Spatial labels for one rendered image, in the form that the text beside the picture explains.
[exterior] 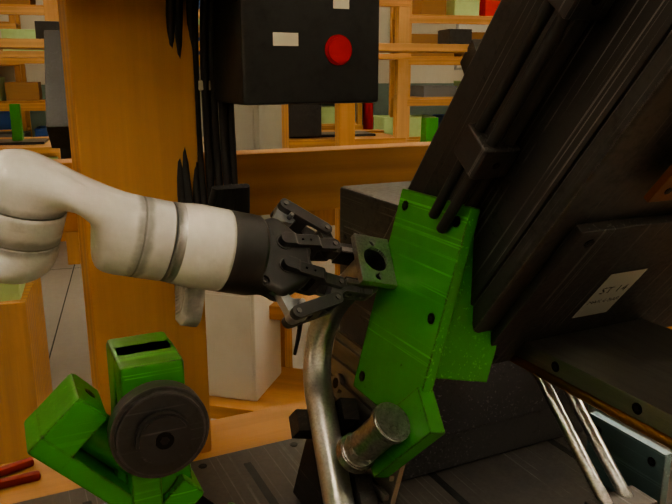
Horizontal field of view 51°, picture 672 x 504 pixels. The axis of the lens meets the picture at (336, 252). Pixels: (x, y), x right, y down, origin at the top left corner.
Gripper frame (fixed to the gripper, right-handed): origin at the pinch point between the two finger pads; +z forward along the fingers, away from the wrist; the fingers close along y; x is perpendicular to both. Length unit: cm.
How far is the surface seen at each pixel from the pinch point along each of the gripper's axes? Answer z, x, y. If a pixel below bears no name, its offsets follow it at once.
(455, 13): 405, 302, 576
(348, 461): -0.5, 5.6, -17.2
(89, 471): -23.4, 6.1, -18.2
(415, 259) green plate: 2.8, -6.2, -1.7
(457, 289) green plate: 3.6, -9.7, -6.8
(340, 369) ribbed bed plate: 5.0, 13.2, -4.3
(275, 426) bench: 10.1, 41.3, -0.8
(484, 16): 437, 292, 573
